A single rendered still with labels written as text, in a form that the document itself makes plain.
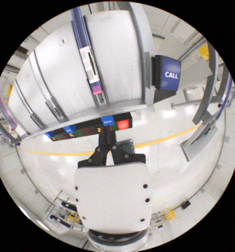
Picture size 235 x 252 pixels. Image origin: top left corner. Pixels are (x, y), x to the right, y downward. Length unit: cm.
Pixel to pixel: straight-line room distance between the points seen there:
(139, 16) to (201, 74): 25
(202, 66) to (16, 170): 928
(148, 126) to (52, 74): 94
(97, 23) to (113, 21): 2
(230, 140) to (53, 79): 796
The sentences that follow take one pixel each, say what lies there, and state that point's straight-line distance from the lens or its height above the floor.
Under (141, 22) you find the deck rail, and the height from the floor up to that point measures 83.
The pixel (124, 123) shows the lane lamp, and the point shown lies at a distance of 20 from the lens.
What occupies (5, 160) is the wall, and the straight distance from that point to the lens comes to 883.
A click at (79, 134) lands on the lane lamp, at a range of 24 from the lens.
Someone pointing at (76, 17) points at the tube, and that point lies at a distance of 16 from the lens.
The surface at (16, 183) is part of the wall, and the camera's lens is 927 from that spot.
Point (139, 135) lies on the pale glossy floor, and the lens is 92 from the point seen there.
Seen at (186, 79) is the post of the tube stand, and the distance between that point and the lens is 37.
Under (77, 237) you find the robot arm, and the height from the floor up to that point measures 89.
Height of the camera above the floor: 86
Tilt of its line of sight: 83 degrees down
